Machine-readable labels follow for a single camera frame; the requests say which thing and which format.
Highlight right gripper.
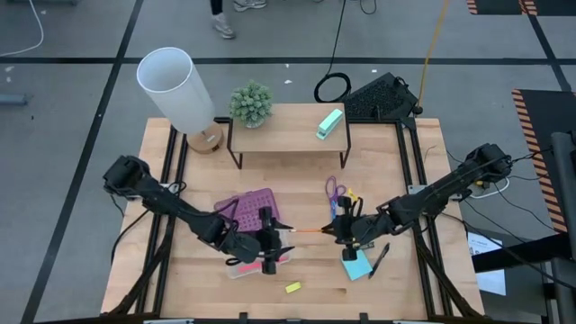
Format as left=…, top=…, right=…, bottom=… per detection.
left=320, top=195, right=393, bottom=263

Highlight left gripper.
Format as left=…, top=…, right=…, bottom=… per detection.
left=226, top=206, right=296, bottom=275

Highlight purple-handled scissors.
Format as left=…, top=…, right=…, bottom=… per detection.
left=324, top=175, right=347, bottom=221

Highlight teal sticky note pad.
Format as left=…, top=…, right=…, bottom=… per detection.
left=340, top=249, right=374, bottom=282

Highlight pink pencil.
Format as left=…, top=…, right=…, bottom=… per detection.
left=237, top=256, right=289, bottom=275

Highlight black pen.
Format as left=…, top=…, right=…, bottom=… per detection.
left=367, top=242, right=391, bottom=279

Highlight purple plastic pencil box lid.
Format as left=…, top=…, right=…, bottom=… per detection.
left=213, top=187, right=283, bottom=233

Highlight clear plastic pencil box base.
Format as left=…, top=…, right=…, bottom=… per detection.
left=224, top=227, right=293, bottom=280

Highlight teal stapler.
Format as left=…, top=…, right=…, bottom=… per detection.
left=315, top=108, right=344, bottom=140

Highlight wooden shelf black metal legs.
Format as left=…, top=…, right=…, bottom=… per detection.
left=226, top=103, right=352, bottom=170

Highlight green plant in patterned pot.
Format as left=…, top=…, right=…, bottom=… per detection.
left=228, top=79, right=274, bottom=130

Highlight black perforated box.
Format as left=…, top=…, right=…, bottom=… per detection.
left=344, top=71, right=419, bottom=122

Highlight white paper sheet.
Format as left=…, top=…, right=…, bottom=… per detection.
left=467, top=231, right=508, bottom=296

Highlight white-shade lamp wooden base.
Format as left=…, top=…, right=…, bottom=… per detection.
left=136, top=46, right=225, bottom=155

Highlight black metal bar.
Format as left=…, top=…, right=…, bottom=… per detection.
left=472, top=233, right=576, bottom=274

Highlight person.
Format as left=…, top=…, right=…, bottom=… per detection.
left=209, top=0, right=267, bottom=41

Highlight black mat hazard-striped edge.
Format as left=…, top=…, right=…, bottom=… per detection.
left=465, top=0, right=576, bottom=17
left=511, top=88, right=576, bottom=235

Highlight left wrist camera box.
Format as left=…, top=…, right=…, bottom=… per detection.
left=246, top=231, right=265, bottom=253

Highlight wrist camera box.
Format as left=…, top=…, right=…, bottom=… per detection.
left=246, top=231, right=265, bottom=253
left=359, top=218, right=380, bottom=242

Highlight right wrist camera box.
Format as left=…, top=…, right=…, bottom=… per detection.
left=359, top=218, right=380, bottom=242

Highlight black metal table frame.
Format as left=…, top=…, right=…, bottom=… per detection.
left=105, top=115, right=485, bottom=324

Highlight black hanging cable with coil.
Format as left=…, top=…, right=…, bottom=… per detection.
left=313, top=0, right=353, bottom=104

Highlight white power cable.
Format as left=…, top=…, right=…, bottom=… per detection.
left=467, top=177, right=512, bottom=199

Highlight yellow hanging cable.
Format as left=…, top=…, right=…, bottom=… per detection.
left=416, top=0, right=451, bottom=113

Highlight grey metal post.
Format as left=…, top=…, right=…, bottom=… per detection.
left=551, top=130, right=576, bottom=324

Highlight white floor cable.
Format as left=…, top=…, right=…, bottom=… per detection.
left=0, top=0, right=45, bottom=58

